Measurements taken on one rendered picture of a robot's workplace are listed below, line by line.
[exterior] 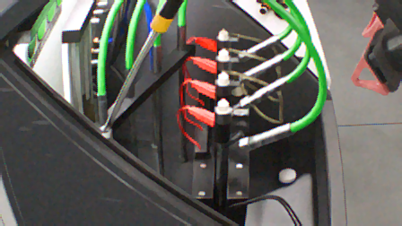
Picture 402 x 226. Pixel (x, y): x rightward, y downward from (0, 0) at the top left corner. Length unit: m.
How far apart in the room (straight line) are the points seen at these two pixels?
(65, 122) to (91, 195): 0.11
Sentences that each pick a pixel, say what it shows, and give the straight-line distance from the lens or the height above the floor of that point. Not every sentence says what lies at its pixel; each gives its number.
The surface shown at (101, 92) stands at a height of 1.16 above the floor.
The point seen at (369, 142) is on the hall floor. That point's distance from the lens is 3.02.
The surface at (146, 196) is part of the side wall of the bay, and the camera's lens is 0.81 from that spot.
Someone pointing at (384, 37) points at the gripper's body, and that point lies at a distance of 0.81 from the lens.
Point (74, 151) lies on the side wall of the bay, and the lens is 0.78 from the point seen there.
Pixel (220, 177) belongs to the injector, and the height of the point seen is 1.00.
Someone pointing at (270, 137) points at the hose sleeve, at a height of 1.17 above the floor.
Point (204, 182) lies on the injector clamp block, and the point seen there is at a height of 0.98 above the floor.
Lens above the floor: 1.79
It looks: 35 degrees down
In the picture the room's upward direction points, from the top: straight up
